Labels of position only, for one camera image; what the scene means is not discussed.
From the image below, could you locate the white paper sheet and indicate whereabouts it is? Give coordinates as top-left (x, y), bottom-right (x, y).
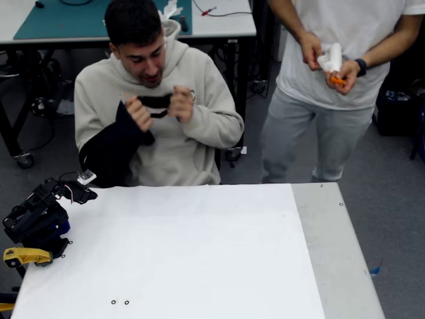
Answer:
top-left (11, 183), bottom-right (326, 319)

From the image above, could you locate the black smartwatch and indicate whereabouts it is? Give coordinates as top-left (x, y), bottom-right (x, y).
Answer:
top-left (354, 58), bottom-right (368, 78)

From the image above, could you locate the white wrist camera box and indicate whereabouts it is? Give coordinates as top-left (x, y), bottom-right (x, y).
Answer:
top-left (76, 169), bottom-right (96, 185)

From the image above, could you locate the black storage bin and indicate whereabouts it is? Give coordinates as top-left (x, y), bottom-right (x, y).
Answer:
top-left (373, 71), bottom-right (425, 137)

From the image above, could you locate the seated man left hand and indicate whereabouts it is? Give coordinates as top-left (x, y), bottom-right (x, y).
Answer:
top-left (169, 85), bottom-right (195, 124)

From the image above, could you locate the blue white packaging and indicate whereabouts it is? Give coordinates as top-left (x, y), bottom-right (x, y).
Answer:
top-left (384, 88), bottom-right (412, 102)

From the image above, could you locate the black fabric wrap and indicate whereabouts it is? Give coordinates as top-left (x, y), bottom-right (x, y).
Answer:
top-left (78, 93), bottom-right (174, 188)

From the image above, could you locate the standing man right forearm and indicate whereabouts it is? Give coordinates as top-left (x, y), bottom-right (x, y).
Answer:
top-left (267, 0), bottom-right (311, 43)

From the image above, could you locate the thin black cable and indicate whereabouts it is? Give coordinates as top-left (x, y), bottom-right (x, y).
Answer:
top-left (193, 0), bottom-right (253, 18)

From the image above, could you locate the blue tape scrap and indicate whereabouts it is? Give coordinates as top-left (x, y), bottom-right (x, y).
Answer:
top-left (369, 257), bottom-right (384, 276)

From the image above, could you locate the standing man left forearm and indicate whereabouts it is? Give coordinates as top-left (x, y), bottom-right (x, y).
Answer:
top-left (363, 11), bottom-right (420, 67)

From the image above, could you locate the man in white t-shirt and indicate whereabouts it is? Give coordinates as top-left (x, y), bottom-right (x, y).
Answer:
top-left (260, 0), bottom-right (425, 183)

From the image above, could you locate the standing man right hand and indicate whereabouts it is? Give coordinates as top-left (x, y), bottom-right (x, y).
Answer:
top-left (298, 31), bottom-right (325, 71)

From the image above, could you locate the green cutting mat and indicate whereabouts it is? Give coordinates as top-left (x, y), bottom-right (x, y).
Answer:
top-left (13, 0), bottom-right (193, 41)

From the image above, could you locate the standing man left hand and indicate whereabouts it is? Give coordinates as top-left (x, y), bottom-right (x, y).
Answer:
top-left (329, 59), bottom-right (362, 96)

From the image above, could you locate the yellow bar clamp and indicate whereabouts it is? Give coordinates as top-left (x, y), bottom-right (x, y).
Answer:
top-left (0, 292), bottom-right (18, 313)
top-left (3, 247), bottom-right (54, 268)

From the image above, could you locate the seated man right hand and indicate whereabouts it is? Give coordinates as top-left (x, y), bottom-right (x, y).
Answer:
top-left (124, 96), bottom-right (154, 133)

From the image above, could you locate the white workbench black frame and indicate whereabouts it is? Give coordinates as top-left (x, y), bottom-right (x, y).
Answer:
top-left (0, 0), bottom-right (258, 169)

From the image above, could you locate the man in beige hoodie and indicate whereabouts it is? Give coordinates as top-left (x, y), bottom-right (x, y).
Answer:
top-left (73, 0), bottom-right (246, 187)

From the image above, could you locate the white tissue wad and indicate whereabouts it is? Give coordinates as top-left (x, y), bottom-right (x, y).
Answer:
top-left (316, 42), bottom-right (343, 73)

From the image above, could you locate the crumpled white plastic bag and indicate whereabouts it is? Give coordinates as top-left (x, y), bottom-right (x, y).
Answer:
top-left (56, 98), bottom-right (79, 116)

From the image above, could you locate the white paper towel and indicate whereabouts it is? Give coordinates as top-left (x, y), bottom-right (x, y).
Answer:
top-left (158, 0), bottom-right (182, 20)

